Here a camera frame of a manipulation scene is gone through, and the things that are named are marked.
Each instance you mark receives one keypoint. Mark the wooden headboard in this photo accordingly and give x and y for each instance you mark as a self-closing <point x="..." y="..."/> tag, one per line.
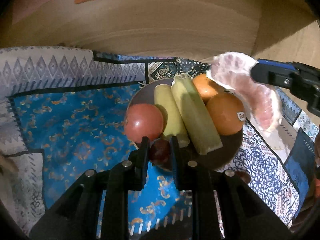
<point x="283" y="30"/>

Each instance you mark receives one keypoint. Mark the dark red plum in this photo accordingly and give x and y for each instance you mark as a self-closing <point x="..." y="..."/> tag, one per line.
<point x="160" y="154"/>

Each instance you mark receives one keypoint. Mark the dark round plate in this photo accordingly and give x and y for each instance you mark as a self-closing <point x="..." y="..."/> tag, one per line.
<point x="212" y="160"/>

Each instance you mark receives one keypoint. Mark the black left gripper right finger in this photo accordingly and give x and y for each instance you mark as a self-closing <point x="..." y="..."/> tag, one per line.
<point x="180" y="168"/>

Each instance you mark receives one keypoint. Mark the red apple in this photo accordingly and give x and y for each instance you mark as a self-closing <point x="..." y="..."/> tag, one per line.
<point x="143" y="120"/>

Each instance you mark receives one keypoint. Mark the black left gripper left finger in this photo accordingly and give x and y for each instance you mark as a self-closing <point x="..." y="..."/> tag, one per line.
<point x="142" y="162"/>

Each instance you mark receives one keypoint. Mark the pale yellow sugarcane piece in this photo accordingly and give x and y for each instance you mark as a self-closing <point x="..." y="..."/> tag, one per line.
<point x="173" y="123"/>

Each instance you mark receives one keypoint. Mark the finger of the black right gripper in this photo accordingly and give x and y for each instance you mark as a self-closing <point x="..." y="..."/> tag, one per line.
<point x="275" y="74"/>
<point x="275" y="62"/>

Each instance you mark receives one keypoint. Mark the orange mandarin with green stem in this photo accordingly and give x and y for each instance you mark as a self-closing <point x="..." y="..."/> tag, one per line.
<point x="206" y="87"/>

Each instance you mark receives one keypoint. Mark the orange with white sticker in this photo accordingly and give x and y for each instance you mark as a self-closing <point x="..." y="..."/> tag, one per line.
<point x="227" y="112"/>

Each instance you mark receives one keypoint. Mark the peeled pink pomelo segment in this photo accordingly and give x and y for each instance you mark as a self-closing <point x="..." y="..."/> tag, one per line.
<point x="232" y="71"/>

